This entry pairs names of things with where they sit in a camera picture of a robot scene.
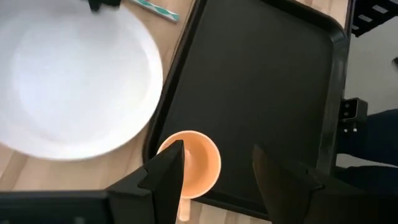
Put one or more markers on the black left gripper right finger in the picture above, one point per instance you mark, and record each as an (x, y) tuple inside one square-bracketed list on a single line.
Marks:
[(280, 193)]

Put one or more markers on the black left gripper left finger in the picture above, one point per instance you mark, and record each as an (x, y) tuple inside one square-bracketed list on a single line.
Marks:
[(161, 186)]

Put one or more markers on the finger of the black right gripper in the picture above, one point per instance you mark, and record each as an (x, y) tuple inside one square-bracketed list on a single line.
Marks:
[(94, 4), (111, 2)]

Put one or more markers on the orange cup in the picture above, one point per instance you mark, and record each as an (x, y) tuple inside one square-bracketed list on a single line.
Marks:
[(202, 168)]

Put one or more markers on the white round plate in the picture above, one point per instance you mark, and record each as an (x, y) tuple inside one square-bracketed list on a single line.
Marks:
[(77, 77)]

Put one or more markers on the black plastic tray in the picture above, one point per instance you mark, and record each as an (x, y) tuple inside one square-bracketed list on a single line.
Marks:
[(248, 77)]

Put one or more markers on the person's leg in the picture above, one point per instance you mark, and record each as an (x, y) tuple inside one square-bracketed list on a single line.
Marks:
[(373, 179), (382, 137)]

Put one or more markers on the small black bracket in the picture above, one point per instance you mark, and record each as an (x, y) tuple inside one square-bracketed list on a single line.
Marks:
[(354, 113)]

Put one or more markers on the black metal table frame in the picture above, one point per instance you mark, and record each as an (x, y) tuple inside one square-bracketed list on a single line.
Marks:
[(368, 26)]

